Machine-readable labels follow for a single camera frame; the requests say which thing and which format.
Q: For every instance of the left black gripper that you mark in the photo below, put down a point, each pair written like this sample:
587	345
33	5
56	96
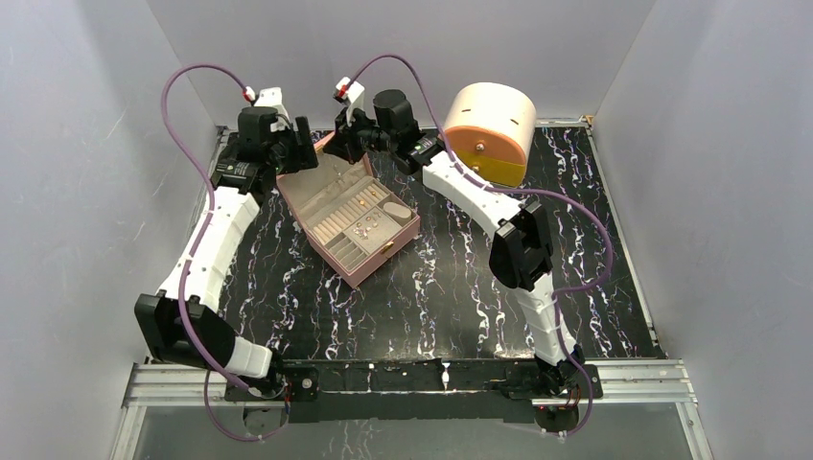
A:
304	155

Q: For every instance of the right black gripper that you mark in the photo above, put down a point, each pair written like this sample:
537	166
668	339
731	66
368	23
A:
342	144

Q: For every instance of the pink jewelry box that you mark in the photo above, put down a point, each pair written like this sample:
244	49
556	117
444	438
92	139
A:
339	206

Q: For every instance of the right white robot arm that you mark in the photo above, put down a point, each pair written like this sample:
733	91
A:
521	249

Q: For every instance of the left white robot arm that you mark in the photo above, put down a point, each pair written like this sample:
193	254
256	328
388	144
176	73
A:
181	323

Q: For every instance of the white oval pad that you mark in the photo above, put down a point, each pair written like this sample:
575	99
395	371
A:
398	212

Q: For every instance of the round three-drawer organizer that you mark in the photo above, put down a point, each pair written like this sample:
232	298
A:
490	127

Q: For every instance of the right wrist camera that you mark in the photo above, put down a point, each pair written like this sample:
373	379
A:
350	93

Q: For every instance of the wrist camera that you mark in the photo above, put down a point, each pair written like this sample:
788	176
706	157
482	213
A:
272	97
350	93

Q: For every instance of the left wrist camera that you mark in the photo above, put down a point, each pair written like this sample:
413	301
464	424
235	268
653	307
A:
272	97

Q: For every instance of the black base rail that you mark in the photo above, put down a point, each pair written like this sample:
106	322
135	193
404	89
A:
516	390

